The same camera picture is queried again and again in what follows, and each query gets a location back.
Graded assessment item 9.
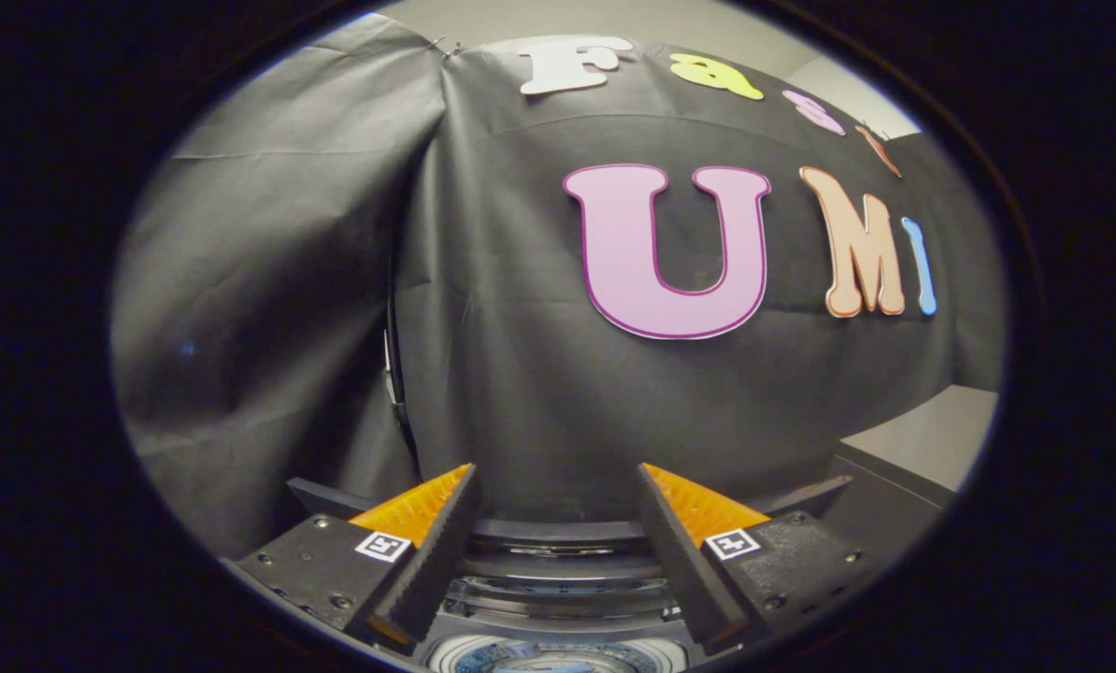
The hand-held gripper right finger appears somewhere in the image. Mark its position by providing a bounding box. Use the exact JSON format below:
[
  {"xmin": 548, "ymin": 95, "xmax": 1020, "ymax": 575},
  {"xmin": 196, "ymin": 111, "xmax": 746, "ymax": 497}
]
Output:
[{"xmin": 636, "ymin": 462, "xmax": 874, "ymax": 655}]

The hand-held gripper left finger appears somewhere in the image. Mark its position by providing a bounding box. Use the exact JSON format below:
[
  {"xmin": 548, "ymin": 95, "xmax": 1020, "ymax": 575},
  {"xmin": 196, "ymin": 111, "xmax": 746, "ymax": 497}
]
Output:
[{"xmin": 226, "ymin": 463, "xmax": 480, "ymax": 644}]

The black backdrop cloth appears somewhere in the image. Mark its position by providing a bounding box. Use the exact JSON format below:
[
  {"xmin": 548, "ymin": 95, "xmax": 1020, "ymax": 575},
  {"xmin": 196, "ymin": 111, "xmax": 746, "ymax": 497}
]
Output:
[{"xmin": 109, "ymin": 14, "xmax": 1008, "ymax": 559}]

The grey and beige cabinet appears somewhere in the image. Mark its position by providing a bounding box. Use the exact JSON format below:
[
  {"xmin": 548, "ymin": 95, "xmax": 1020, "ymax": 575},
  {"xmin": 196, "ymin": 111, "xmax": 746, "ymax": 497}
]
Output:
[{"xmin": 824, "ymin": 385, "xmax": 1000, "ymax": 562}]

